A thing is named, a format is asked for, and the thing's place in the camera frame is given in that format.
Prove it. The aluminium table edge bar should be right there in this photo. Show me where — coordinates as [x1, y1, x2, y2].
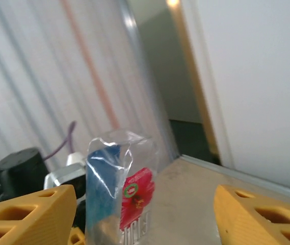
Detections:
[180, 154, 290, 202]

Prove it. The tan wooden door frame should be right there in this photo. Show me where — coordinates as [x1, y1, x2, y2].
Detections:
[169, 0, 222, 165]

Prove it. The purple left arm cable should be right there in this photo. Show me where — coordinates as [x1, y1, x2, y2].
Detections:
[41, 121, 77, 161]

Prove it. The square clear bottle blue label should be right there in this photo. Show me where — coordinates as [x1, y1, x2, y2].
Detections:
[85, 129, 160, 245]

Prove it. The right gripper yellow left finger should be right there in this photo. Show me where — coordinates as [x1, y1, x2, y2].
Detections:
[0, 184, 77, 245]

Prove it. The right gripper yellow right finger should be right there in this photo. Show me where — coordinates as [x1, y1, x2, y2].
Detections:
[213, 184, 290, 245]

